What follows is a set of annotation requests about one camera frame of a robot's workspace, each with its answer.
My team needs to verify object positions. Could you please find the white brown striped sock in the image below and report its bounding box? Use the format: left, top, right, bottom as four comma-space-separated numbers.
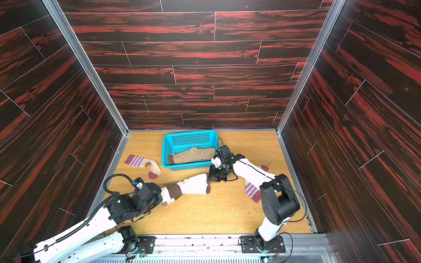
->
161, 174, 210, 206

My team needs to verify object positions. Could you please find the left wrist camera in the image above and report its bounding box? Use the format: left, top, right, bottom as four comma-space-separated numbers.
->
132, 178, 145, 189

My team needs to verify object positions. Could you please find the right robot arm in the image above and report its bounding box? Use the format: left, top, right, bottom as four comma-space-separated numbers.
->
208, 145, 300, 251

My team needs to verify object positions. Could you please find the tan ribbed sock front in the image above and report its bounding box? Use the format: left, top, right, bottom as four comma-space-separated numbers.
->
169, 147, 216, 165

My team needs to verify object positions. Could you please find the purple striped sock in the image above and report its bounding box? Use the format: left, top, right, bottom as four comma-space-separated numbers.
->
241, 165, 270, 203
125, 155, 161, 180

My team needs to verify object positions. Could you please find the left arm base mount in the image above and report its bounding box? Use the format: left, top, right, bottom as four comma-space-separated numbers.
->
118, 226, 156, 256

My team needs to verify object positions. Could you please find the turquoise plastic basket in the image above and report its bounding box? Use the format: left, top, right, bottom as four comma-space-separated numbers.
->
161, 130, 220, 171

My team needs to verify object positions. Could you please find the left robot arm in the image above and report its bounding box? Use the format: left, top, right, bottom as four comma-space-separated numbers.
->
21, 182, 162, 263

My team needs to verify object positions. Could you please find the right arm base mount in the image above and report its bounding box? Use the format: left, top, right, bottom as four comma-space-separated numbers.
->
239, 235, 286, 254

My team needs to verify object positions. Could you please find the metal front rail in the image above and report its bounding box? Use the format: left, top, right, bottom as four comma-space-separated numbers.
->
78, 234, 339, 263

